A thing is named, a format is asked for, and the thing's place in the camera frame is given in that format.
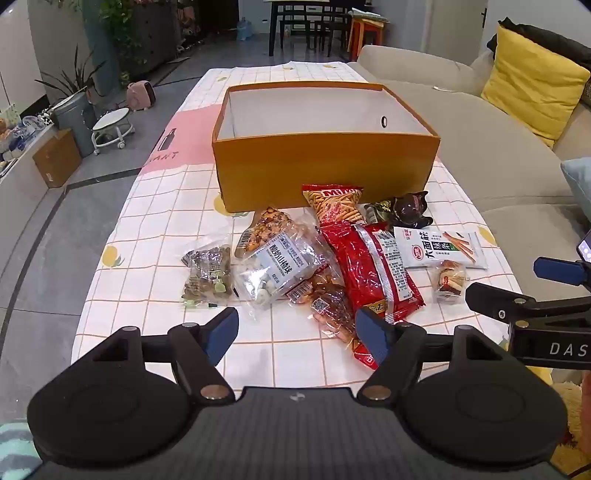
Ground clear packet of white balls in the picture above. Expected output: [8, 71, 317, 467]
[233, 226, 342, 319]

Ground orange cardboard box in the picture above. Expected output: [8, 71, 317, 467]
[211, 82, 441, 214]

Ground light blue cushion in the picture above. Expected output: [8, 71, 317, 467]
[561, 157, 591, 208]

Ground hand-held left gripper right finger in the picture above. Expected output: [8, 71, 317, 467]
[355, 306, 505, 402]

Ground beige sofa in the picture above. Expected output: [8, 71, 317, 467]
[346, 45, 591, 324]

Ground brown cardboard carton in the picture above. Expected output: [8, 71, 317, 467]
[32, 129, 83, 188]

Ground orange mixed nuts packet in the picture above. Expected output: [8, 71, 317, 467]
[235, 208, 301, 259]

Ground dark brown cat-shaped packet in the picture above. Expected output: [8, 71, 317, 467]
[390, 191, 435, 230]

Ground teal shaggy rug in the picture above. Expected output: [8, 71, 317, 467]
[0, 420, 35, 480]

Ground red-orange stick snack packet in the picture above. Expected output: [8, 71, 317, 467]
[301, 184, 364, 227]

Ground white rolling stool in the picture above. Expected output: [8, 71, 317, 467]
[91, 108, 134, 155]

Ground large red snack packet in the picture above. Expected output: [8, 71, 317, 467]
[320, 222, 426, 324]

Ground dark grey cabinet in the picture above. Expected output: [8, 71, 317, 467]
[134, 0, 181, 77]

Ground dark dining chair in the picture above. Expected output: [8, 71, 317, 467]
[279, 4, 315, 52]
[318, 4, 352, 52]

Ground dark dining table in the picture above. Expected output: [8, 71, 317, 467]
[263, 0, 365, 58]

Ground white biscuit stick packet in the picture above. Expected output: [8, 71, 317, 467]
[393, 226, 489, 271]

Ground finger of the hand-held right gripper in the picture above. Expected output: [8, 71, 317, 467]
[464, 281, 591, 325]
[533, 256, 591, 290]

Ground small clear green candy packet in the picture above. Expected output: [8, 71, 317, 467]
[180, 244, 236, 310]

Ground yellow shaggy rug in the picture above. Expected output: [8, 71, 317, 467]
[551, 382, 591, 457]

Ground white low cabinet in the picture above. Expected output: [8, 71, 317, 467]
[0, 122, 63, 185]

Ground group of small ornaments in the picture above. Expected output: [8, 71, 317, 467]
[0, 105, 57, 163]

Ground orange stool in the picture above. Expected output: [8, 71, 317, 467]
[347, 18, 386, 49]

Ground checked printed tablecloth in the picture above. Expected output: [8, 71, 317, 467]
[71, 62, 552, 388]

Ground brown bread packet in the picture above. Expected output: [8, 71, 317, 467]
[288, 270, 382, 370]

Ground climbing green plant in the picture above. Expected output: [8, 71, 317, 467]
[99, 0, 139, 88]

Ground long-leaf potted plant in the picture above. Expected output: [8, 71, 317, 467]
[34, 60, 107, 107]

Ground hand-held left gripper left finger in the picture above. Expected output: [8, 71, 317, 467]
[93, 306, 241, 401]

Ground small pastry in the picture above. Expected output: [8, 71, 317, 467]
[429, 260, 469, 303]

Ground pink heater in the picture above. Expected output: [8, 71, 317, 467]
[126, 80, 157, 112]

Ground dark green snack packet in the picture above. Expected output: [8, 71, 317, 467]
[362, 199, 398, 224]

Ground grey bin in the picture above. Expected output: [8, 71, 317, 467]
[51, 90, 100, 158]

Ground yellow cushion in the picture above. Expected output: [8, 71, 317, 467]
[481, 25, 591, 148]

